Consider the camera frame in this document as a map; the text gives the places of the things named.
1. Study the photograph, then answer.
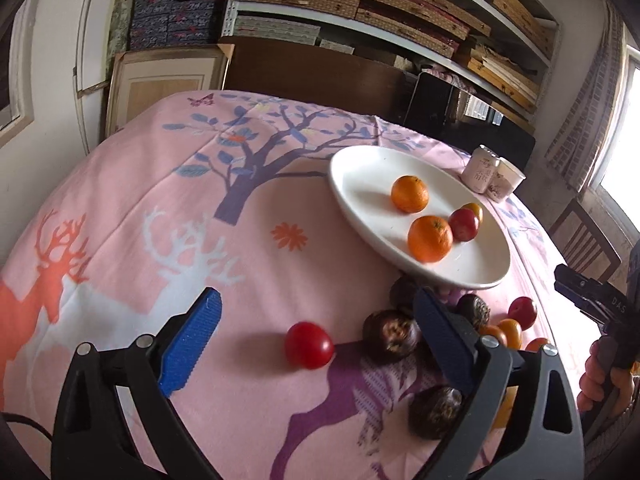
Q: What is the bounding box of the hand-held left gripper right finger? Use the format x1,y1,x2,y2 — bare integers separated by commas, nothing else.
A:
410,285,586,480

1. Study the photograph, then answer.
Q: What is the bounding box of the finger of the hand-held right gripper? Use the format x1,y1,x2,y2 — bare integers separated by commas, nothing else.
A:
554,264,606,315

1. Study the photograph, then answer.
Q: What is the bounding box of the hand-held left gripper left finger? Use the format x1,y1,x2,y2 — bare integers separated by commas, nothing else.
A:
50,287,223,480

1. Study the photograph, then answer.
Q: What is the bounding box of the dark purple passion fruit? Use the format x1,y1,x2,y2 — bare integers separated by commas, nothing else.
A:
407,385,463,441
389,275,426,318
362,309,423,366
455,293,492,330

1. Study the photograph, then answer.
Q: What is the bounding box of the red tomato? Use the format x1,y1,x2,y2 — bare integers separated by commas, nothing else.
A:
448,208,480,242
507,296,538,331
285,321,335,370

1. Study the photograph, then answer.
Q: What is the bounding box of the white oval plate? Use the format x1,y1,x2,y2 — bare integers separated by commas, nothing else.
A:
328,146,512,291

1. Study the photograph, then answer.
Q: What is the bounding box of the person's right hand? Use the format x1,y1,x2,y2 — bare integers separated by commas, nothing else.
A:
577,337,640,413

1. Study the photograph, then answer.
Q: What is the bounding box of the dark wooden chair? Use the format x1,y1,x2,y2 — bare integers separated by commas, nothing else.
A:
547,199,623,286

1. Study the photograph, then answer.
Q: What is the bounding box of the pink printed tablecloth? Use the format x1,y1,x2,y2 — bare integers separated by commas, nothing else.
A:
0,89,586,480

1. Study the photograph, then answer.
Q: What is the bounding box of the large orange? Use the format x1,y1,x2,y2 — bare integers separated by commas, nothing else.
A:
390,175,430,214
407,215,454,264

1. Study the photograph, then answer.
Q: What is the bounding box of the white printed paper cup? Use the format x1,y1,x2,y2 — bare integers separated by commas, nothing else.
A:
487,156,527,203

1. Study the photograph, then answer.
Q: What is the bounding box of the bright window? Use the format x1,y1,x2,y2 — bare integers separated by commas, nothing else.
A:
587,45,640,221

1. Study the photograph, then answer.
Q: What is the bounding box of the white ceramic jar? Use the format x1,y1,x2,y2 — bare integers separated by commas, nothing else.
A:
461,145,501,194

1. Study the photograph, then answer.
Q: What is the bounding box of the checked curtain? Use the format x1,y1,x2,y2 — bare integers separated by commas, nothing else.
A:
544,0,628,191

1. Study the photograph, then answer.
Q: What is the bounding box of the black flat panel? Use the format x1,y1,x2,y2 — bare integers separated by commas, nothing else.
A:
402,72,536,171

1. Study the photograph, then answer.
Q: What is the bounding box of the stack of light wooden boxes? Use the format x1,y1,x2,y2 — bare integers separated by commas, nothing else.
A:
462,0,558,126

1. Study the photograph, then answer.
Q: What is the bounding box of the light wooden framed panel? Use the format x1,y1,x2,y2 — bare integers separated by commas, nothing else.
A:
106,45,235,136

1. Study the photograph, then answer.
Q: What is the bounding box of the brown wooden board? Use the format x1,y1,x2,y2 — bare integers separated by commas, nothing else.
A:
220,36,416,121

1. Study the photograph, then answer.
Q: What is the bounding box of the pale patterned flat box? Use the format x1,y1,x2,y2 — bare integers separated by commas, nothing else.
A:
235,16,321,46

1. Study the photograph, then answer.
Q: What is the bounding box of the stack of blue patterned boxes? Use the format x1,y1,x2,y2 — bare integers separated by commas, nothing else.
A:
130,0,226,52

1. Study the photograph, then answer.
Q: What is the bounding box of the white door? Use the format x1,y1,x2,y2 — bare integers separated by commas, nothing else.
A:
30,0,131,156

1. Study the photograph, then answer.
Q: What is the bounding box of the white metal shelf rack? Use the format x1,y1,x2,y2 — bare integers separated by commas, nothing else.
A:
220,0,561,126

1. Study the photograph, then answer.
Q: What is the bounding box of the black cable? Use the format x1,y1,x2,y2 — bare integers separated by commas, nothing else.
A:
0,412,51,441

